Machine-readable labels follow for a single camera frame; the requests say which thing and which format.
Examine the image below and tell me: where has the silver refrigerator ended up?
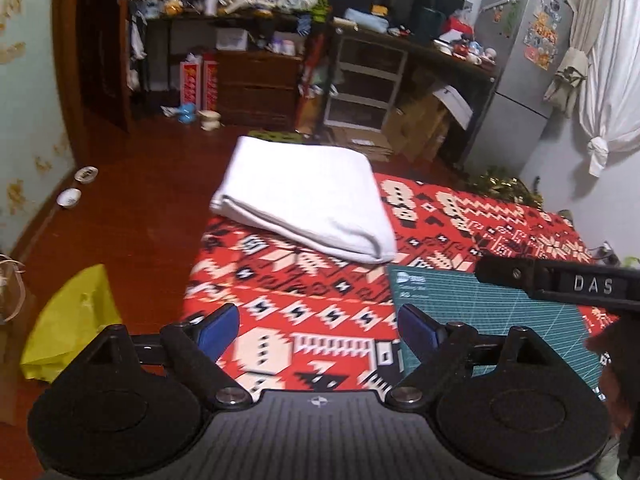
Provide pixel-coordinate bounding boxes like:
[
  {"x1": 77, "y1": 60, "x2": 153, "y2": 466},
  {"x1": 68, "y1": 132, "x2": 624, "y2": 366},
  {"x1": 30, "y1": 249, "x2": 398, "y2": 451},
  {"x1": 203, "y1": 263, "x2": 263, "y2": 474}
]
[{"x1": 461, "y1": 0, "x2": 573, "y2": 176}]

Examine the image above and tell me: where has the green cutting mat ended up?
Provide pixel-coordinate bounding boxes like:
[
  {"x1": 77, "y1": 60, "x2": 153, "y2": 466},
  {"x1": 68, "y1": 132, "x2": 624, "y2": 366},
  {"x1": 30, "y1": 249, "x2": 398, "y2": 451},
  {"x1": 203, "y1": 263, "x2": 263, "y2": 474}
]
[{"x1": 386, "y1": 266, "x2": 606, "y2": 400}]

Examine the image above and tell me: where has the Christmas garland with ornaments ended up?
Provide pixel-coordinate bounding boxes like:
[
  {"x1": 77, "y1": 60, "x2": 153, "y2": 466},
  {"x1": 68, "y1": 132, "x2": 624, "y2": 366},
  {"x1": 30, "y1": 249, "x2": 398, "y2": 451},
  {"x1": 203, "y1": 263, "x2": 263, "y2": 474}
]
[{"x1": 464, "y1": 166, "x2": 544, "y2": 210}]

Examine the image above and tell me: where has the yellow plastic bag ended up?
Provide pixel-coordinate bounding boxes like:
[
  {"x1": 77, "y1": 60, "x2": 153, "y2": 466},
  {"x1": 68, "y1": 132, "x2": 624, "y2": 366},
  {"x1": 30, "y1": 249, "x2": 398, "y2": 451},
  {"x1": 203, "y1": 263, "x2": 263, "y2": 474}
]
[{"x1": 20, "y1": 264, "x2": 122, "y2": 384}]

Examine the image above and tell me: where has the red Christmas pattern tablecloth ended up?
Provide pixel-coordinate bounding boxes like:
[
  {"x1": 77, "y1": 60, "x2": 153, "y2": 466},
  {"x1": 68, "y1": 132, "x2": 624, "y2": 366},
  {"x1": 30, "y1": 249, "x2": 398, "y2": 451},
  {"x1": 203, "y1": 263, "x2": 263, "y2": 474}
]
[{"x1": 183, "y1": 174, "x2": 590, "y2": 394}]

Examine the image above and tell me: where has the cream ceramic pot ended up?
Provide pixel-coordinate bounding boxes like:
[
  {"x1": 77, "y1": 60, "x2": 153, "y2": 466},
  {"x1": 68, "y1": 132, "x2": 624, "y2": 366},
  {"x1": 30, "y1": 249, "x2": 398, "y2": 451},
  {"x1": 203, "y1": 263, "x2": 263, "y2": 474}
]
[{"x1": 198, "y1": 110, "x2": 221, "y2": 131}]

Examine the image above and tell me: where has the white plastic drawer unit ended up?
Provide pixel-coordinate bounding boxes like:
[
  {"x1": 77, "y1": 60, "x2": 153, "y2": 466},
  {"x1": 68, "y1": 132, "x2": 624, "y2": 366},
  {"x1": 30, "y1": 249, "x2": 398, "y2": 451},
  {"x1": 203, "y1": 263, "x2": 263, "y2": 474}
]
[{"x1": 323, "y1": 35, "x2": 408, "y2": 132}]

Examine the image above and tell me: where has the person's right hand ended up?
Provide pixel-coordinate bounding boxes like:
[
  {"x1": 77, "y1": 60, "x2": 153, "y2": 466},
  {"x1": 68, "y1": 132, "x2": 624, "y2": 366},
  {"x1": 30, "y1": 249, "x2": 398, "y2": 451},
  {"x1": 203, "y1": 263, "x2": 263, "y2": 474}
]
[{"x1": 585, "y1": 316, "x2": 639, "y2": 434}]

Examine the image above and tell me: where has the dark wooden cabinet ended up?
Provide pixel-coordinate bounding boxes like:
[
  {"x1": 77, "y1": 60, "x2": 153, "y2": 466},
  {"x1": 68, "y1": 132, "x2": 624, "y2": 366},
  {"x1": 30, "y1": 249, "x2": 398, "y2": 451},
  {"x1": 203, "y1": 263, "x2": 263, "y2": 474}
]
[{"x1": 216, "y1": 51, "x2": 303, "y2": 130}]

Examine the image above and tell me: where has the white sweatshirt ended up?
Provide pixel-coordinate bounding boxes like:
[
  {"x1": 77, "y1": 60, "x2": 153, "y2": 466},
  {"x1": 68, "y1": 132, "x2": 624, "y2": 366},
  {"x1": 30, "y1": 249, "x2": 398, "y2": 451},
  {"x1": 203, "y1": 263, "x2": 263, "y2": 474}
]
[{"x1": 209, "y1": 136, "x2": 397, "y2": 264}]

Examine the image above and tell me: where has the red couplet box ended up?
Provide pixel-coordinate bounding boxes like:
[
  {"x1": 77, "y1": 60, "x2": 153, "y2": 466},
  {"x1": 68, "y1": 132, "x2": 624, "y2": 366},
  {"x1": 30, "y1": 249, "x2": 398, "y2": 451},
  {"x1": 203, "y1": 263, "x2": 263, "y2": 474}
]
[{"x1": 179, "y1": 52, "x2": 218, "y2": 112}]

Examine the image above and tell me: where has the cardboard box with clothes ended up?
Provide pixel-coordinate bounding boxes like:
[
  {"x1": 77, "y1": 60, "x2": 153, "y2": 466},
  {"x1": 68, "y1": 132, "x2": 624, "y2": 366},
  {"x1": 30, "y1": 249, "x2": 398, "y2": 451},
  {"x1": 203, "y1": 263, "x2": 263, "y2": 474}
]
[{"x1": 1, "y1": 255, "x2": 37, "y2": 426}]

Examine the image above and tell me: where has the blue ceramic figurine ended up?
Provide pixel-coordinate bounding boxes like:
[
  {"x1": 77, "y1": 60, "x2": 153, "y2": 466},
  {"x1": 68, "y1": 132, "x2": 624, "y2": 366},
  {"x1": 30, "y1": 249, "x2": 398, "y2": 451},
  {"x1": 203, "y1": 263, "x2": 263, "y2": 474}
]
[{"x1": 160, "y1": 103, "x2": 198, "y2": 124}]

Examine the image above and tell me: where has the white pet bowl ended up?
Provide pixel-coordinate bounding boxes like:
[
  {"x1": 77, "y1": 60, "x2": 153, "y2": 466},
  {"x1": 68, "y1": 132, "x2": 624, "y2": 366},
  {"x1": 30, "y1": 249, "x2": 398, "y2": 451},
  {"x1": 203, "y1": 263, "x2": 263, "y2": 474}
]
[
  {"x1": 56, "y1": 188, "x2": 82, "y2": 209},
  {"x1": 74, "y1": 166, "x2": 99, "y2": 184}
]

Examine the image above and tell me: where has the white knotted curtain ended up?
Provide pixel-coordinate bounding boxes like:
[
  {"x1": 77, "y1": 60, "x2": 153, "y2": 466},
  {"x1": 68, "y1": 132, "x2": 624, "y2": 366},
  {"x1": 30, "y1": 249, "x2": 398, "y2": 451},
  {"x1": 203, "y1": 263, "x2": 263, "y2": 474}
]
[{"x1": 579, "y1": 0, "x2": 639, "y2": 178}]

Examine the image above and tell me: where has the stack of flattened cardboard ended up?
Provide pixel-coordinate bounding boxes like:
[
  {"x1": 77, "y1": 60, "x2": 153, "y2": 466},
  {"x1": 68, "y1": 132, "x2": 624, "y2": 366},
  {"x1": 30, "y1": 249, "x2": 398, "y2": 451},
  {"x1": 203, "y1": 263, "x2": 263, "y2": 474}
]
[{"x1": 329, "y1": 75, "x2": 473, "y2": 162}]

